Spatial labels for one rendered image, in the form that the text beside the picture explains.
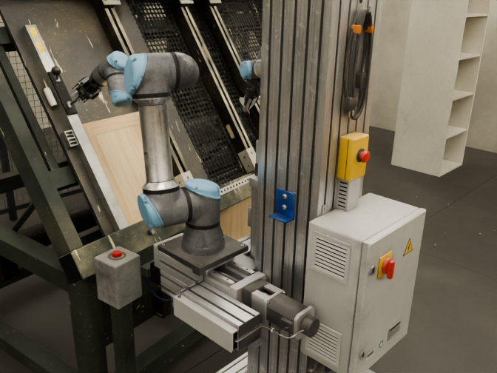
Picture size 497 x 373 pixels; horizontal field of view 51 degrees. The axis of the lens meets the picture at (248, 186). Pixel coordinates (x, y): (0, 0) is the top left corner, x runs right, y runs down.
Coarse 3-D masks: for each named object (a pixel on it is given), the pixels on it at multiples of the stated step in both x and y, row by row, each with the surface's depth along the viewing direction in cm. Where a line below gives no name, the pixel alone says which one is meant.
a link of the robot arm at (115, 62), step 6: (114, 54) 188; (120, 54) 190; (108, 60) 189; (114, 60) 187; (120, 60) 189; (102, 66) 192; (108, 66) 189; (114, 66) 188; (120, 66) 188; (102, 72) 192; (108, 72) 189; (114, 72) 189; (120, 72) 197
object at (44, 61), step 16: (32, 48) 219; (48, 64) 220; (48, 80) 219; (64, 112) 218; (80, 128) 220; (80, 144) 218; (96, 160) 221; (96, 176) 218; (112, 192) 222; (112, 208) 219; (112, 224) 220; (128, 224) 222
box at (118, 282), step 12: (108, 252) 194; (132, 252) 194; (96, 264) 190; (108, 264) 186; (120, 264) 186; (132, 264) 191; (96, 276) 193; (108, 276) 188; (120, 276) 187; (132, 276) 192; (108, 288) 190; (120, 288) 188; (132, 288) 194; (108, 300) 193; (120, 300) 190; (132, 300) 195
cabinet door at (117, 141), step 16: (96, 128) 229; (112, 128) 235; (128, 128) 242; (96, 144) 226; (112, 144) 233; (128, 144) 239; (112, 160) 230; (128, 160) 236; (112, 176) 227; (128, 176) 233; (144, 176) 239; (128, 192) 230; (128, 208) 227
